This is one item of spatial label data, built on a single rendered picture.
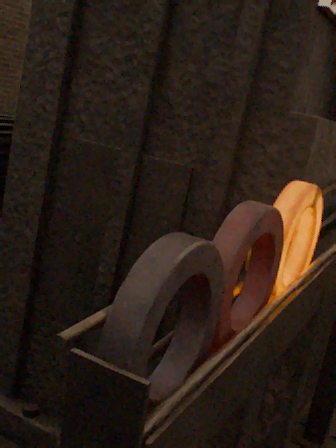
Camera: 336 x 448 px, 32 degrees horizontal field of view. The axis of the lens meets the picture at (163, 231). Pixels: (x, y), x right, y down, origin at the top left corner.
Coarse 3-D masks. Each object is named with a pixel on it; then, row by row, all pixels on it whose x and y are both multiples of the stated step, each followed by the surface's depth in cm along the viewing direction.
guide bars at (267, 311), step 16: (320, 256) 94; (304, 272) 86; (288, 288) 79; (272, 304) 73; (256, 320) 68; (240, 336) 64; (224, 352) 60; (208, 368) 57; (192, 384) 54; (176, 400) 51; (160, 416) 49; (144, 432) 46
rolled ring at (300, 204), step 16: (288, 192) 80; (304, 192) 80; (320, 192) 86; (288, 208) 78; (304, 208) 81; (320, 208) 89; (288, 224) 77; (304, 224) 90; (320, 224) 91; (288, 240) 78; (304, 240) 90; (288, 256) 91; (304, 256) 90; (288, 272) 89
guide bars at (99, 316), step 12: (324, 192) 120; (324, 228) 123; (180, 288) 69; (240, 288) 80; (180, 300) 69; (108, 312) 54; (84, 324) 51; (96, 324) 52; (60, 336) 48; (72, 336) 49; (84, 336) 51; (168, 336) 63; (60, 348) 49; (72, 348) 51; (84, 348) 52; (156, 348) 61
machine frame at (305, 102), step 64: (64, 0) 125; (128, 0) 121; (192, 0) 115; (256, 0) 106; (64, 64) 127; (128, 64) 123; (192, 64) 116; (256, 64) 109; (320, 64) 117; (64, 128) 132; (128, 128) 121; (192, 128) 117; (256, 128) 111; (320, 128) 108; (64, 192) 132; (128, 192) 122; (192, 192) 118; (256, 192) 112; (0, 256) 144; (64, 256) 134; (128, 256) 126; (0, 320) 146; (64, 320) 136; (0, 384) 144; (64, 384) 139; (256, 384) 120
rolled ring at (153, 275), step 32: (160, 256) 49; (192, 256) 50; (128, 288) 47; (160, 288) 47; (192, 288) 58; (128, 320) 46; (192, 320) 60; (128, 352) 46; (192, 352) 59; (160, 384) 57
